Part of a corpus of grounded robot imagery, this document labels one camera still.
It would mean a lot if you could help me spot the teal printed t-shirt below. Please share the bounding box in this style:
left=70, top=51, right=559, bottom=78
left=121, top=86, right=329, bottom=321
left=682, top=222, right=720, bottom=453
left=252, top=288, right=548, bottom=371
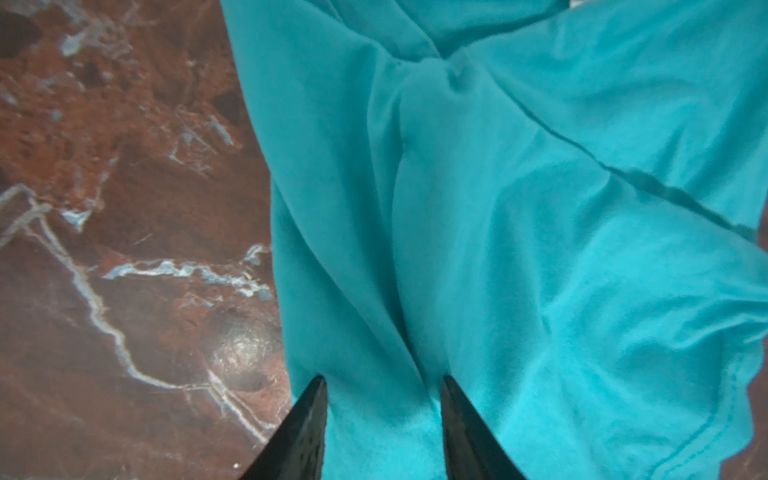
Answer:
left=222, top=1, right=767, bottom=479

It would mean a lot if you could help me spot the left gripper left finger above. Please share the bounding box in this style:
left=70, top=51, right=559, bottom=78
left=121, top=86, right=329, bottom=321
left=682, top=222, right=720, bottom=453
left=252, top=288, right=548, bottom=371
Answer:
left=241, top=375, right=328, bottom=480

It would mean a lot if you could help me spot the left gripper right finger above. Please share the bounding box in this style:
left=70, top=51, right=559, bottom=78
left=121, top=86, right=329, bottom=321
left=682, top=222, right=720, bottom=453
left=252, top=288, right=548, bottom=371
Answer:
left=440, top=375, right=525, bottom=480

